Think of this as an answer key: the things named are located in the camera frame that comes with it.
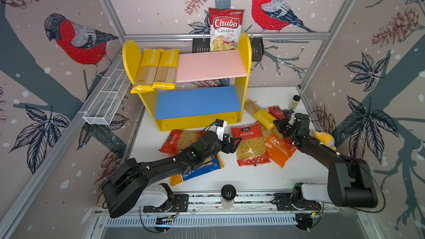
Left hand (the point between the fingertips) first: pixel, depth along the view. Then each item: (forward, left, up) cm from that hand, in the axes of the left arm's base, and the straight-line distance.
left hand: (239, 136), depth 76 cm
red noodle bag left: (+4, +31, -13) cm, 34 cm away
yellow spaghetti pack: (+19, -16, -11) cm, 27 cm away
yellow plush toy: (+3, -47, -8) cm, 47 cm away
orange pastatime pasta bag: (-1, -23, -15) cm, 27 cm away
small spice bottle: (+30, -39, -11) cm, 51 cm away
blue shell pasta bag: (-8, +11, -14) cm, 20 cm away
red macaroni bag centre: (0, -8, -12) cm, 14 cm away
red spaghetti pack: (+25, -28, -15) cm, 41 cm away
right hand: (+15, -21, -7) cm, 26 cm away
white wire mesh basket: (+9, +61, +12) cm, 63 cm away
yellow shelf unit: (+53, +16, -20) cm, 58 cm away
